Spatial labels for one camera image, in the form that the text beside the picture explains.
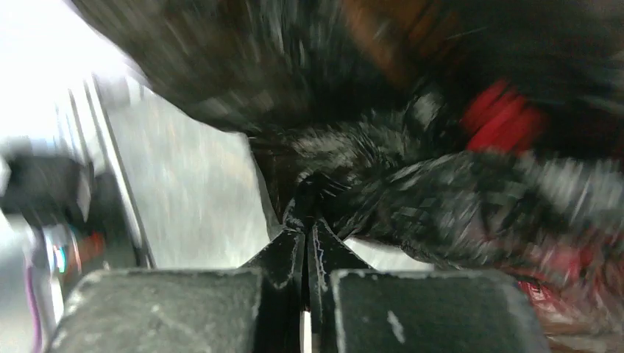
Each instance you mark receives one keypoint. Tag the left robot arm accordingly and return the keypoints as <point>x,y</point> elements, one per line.
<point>46,194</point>

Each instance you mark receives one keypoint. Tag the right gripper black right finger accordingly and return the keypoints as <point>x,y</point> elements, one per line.
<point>355,308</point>

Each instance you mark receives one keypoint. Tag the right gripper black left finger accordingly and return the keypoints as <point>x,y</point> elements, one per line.
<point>254,308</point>

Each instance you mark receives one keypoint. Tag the black plastic trash bag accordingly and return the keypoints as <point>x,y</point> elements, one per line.
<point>359,104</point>

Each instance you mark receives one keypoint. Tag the red crumpled cloth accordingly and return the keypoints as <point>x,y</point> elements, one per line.
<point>587,304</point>

